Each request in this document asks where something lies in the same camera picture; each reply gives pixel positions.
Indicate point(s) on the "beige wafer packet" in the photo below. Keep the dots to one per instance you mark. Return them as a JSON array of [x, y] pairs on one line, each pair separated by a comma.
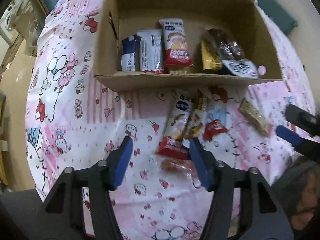
[[255, 117]]

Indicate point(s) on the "cardboard box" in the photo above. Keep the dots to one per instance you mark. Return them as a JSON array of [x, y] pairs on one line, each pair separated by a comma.
[[175, 82]]

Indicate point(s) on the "white packet with dark print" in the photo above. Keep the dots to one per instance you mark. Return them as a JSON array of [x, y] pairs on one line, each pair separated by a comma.
[[240, 68]]

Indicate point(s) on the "red white rice cake packet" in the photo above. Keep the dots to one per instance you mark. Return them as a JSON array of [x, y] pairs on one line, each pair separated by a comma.
[[176, 130], [176, 45]]

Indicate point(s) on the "brown yellow snack packet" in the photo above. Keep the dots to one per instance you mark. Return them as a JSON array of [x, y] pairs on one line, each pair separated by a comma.
[[198, 116]]

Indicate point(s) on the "clear plastic bag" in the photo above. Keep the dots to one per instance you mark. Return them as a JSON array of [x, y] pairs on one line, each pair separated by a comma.
[[30, 25]]

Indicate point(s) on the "white washing machine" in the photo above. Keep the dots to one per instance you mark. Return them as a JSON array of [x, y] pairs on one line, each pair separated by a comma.
[[8, 25]]

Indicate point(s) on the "pink printed bed sheet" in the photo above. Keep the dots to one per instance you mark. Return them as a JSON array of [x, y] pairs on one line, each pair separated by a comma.
[[75, 105]]

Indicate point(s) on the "person's right hand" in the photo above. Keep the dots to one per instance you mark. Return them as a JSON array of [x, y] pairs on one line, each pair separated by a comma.
[[306, 197]]

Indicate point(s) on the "dark brown snack packet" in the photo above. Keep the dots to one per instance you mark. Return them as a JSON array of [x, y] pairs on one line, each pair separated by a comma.
[[227, 47]]

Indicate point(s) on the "small red candy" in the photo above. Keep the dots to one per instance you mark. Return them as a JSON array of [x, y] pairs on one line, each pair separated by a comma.
[[215, 129]]

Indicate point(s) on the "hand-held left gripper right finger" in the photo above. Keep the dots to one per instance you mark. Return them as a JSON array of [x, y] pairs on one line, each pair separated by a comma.
[[200, 165]]

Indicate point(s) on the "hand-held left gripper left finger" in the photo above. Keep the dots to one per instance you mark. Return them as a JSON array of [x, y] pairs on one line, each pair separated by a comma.
[[122, 160]]

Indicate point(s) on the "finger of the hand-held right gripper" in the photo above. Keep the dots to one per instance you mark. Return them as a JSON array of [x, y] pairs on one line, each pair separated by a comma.
[[300, 117], [287, 133]]

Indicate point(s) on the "blue white snack packet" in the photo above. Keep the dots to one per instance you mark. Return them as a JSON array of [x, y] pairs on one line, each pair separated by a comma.
[[130, 55]]

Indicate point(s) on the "clear orange snack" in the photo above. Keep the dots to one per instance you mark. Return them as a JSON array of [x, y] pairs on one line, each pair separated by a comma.
[[175, 166]]

